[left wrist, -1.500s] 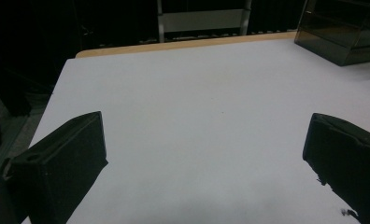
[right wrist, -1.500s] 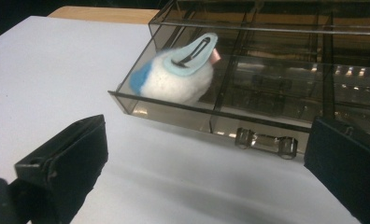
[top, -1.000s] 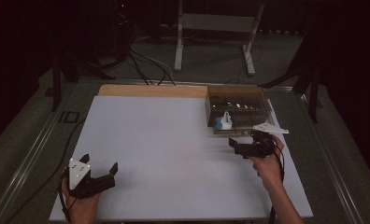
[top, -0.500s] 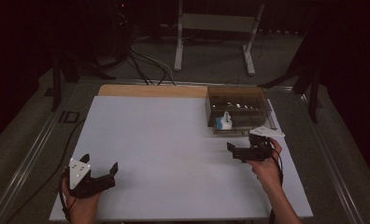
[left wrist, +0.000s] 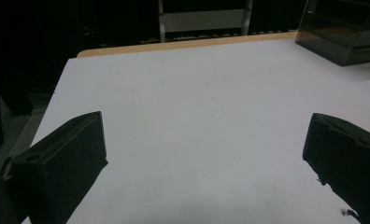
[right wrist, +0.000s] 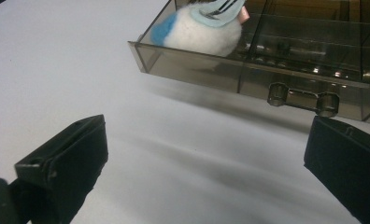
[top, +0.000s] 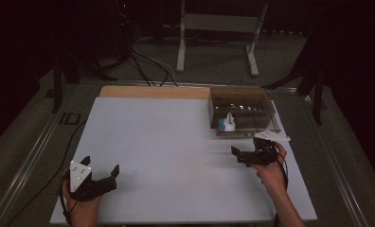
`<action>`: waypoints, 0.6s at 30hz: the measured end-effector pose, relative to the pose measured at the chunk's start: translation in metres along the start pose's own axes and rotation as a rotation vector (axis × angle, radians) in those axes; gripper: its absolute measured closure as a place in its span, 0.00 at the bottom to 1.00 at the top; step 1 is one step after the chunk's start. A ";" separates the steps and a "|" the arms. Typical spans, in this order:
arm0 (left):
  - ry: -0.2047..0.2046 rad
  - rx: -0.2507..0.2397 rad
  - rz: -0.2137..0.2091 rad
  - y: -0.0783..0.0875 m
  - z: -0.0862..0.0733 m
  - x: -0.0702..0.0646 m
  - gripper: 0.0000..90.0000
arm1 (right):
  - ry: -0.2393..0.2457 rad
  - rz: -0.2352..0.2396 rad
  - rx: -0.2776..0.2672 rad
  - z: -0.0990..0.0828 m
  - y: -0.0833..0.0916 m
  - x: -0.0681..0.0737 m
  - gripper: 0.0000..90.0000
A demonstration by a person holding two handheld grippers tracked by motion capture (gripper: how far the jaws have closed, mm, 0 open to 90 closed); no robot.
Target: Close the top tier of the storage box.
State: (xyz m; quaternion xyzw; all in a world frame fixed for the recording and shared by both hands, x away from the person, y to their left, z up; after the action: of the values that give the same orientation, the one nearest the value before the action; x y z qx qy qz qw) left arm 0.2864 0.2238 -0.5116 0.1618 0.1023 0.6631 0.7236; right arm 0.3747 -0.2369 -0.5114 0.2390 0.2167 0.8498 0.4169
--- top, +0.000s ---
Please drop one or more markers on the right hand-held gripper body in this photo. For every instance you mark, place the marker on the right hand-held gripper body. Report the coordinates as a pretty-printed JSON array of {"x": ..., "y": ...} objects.
[{"x": 263, "y": 157}]

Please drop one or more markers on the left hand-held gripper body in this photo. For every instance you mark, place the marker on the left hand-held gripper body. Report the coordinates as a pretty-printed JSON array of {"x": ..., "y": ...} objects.
[{"x": 81, "y": 186}]

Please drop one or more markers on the white and blue plush hair clip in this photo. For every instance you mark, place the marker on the white and blue plush hair clip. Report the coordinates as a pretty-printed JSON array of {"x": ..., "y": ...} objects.
[{"x": 227, "y": 124}]

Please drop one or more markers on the smoky transparent drawer organizer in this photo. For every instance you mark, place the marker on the smoky transparent drawer organizer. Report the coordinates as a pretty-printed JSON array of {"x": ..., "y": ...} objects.
[{"x": 248, "y": 104}]

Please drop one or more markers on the person's right hand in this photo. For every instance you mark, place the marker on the person's right hand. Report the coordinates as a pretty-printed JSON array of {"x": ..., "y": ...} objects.
[{"x": 272, "y": 178}]

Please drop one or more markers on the person's left hand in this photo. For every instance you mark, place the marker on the person's left hand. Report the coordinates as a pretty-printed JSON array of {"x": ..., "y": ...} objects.
[{"x": 83, "y": 211}]

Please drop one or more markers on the white table mat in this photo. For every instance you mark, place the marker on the white table mat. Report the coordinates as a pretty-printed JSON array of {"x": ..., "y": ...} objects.
[{"x": 176, "y": 157}]

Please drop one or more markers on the black stand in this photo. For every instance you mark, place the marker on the black stand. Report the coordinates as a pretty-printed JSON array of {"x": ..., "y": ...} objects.
[
  {"x": 57, "y": 85},
  {"x": 316, "y": 94}
]

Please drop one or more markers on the grey metal stand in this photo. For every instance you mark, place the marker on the grey metal stand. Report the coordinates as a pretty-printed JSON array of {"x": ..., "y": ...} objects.
[{"x": 220, "y": 23}]

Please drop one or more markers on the metal floor rail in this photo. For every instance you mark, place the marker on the metal floor rail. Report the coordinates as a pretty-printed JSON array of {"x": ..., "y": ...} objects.
[
  {"x": 340, "y": 176},
  {"x": 27, "y": 167}
]

